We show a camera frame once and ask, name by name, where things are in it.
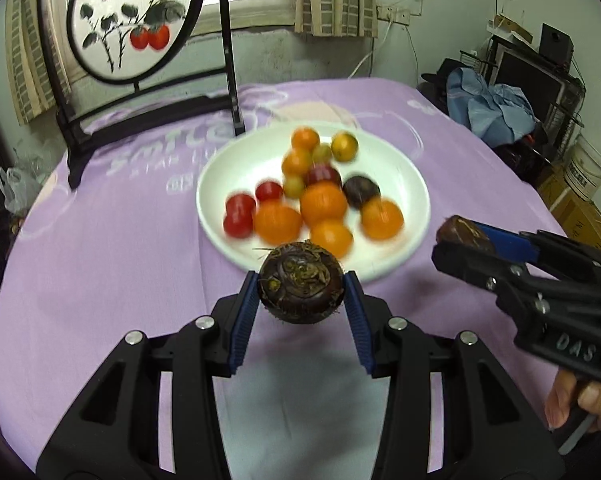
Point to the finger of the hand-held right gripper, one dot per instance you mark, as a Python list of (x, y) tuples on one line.
[(510, 242), (470, 260)]

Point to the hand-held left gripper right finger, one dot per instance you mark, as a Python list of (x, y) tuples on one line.
[(358, 325)]

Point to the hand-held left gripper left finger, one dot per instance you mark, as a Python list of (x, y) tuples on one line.
[(243, 320)]

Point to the smooth dark water chestnut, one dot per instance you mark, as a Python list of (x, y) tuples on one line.
[(460, 232)]

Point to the hairy dark water chestnut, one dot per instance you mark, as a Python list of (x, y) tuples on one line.
[(300, 280)]

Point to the red cherry tomato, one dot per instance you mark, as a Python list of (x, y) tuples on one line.
[(238, 226), (240, 204), (269, 190)]

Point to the large orange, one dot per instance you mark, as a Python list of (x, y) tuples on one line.
[(323, 203)]

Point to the white oval plate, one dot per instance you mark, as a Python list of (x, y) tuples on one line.
[(230, 170)]

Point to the yellow-orange tomato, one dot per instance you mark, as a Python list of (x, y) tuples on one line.
[(305, 138)]

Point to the person's right hand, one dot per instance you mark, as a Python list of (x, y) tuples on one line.
[(560, 400)]

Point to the brown cardboard box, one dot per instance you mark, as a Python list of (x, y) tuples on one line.
[(575, 212)]

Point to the small mandarin orange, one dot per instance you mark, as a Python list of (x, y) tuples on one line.
[(382, 217), (296, 162)]

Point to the white bucket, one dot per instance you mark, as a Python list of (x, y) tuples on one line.
[(587, 160)]

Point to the small dark water chestnut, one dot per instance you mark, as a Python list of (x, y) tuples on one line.
[(361, 191)]

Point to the blue cloth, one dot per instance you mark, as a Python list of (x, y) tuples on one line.
[(495, 105)]

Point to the purple tablecloth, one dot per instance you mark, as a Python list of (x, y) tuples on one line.
[(105, 285)]

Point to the black monitor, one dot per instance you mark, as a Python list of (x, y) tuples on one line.
[(535, 75)]

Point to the yellow kumquat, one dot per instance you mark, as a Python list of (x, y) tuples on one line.
[(344, 146)]

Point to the black hat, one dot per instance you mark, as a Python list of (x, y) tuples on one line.
[(440, 82)]

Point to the black speaker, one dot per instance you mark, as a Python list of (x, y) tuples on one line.
[(555, 42)]

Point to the flat cardboard box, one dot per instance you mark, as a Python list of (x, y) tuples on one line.
[(510, 27)]

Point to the white plastic bag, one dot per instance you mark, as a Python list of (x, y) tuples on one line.
[(15, 187)]

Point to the round painted table screen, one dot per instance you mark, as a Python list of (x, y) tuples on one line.
[(130, 15)]

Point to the wall socket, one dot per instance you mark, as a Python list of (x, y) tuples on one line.
[(393, 14)]

